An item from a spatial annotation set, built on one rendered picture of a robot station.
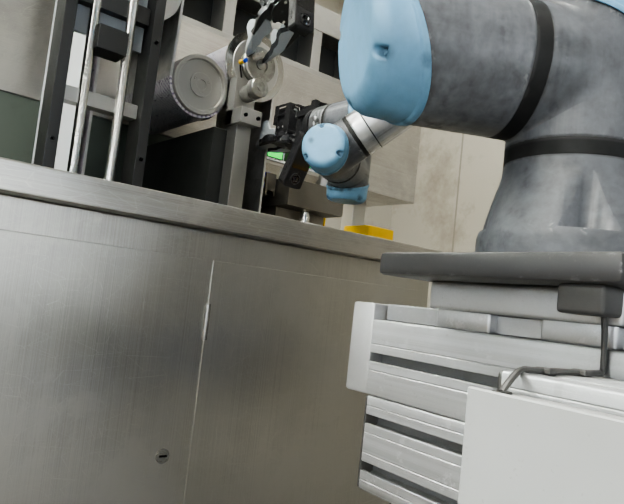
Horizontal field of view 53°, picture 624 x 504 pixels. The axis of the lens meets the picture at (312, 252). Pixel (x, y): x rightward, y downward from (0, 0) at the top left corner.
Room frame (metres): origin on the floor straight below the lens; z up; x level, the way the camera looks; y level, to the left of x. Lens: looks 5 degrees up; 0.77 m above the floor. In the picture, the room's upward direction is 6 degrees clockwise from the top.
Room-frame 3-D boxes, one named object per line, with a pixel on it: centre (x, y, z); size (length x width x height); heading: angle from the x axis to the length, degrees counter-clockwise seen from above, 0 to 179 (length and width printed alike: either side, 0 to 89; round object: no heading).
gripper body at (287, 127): (1.25, 0.05, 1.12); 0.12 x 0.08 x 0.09; 39
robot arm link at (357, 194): (1.11, -0.05, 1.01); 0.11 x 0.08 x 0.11; 162
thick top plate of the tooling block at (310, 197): (1.54, 0.13, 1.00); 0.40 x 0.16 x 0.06; 39
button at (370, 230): (1.22, -0.11, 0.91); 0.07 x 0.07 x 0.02; 39
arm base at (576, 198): (0.53, -0.22, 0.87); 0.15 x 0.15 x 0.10
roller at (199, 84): (1.32, 0.34, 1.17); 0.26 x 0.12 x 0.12; 39
